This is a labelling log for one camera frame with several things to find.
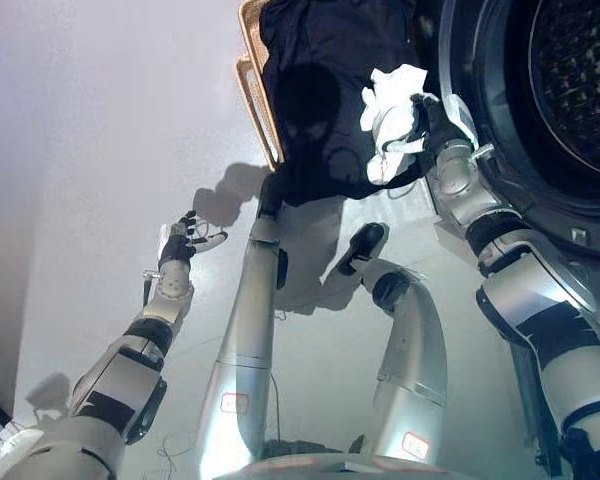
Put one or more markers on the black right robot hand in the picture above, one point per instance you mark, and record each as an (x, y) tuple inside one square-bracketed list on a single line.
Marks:
[(437, 125)]

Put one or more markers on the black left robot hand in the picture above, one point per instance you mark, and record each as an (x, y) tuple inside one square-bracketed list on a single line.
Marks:
[(177, 247)]

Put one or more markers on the white cloth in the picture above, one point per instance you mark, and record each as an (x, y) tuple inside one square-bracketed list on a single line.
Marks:
[(390, 110)]

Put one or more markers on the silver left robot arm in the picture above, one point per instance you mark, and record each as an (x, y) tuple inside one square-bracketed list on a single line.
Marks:
[(115, 380)]

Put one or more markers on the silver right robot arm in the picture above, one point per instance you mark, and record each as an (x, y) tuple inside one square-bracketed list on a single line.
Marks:
[(530, 310)]

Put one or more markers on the grey front-load washing machine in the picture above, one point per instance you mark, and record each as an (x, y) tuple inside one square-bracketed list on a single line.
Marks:
[(505, 100)]

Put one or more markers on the woven wicker laundry basket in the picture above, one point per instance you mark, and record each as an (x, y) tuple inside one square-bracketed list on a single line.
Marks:
[(260, 100)]

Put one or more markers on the black left robot foot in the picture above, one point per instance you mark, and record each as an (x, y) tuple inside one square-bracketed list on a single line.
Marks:
[(269, 200)]

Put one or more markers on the black robot foot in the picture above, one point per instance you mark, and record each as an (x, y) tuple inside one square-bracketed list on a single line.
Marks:
[(269, 200), (362, 245)]

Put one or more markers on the silver left robot leg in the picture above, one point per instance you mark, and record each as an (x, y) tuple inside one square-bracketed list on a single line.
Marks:
[(250, 325)]

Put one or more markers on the silver robot leg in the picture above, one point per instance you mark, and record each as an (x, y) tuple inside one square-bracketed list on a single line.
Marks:
[(250, 325), (415, 350)]

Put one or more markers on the black garment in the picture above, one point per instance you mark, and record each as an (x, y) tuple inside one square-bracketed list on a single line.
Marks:
[(325, 60)]

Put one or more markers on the black right robot foot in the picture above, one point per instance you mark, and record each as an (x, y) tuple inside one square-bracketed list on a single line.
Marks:
[(362, 245)]

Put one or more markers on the silver right robot leg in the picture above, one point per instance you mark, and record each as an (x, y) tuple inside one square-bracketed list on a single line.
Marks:
[(415, 350)]

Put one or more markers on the silver robot torso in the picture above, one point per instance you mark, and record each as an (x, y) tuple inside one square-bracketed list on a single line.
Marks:
[(350, 462)]

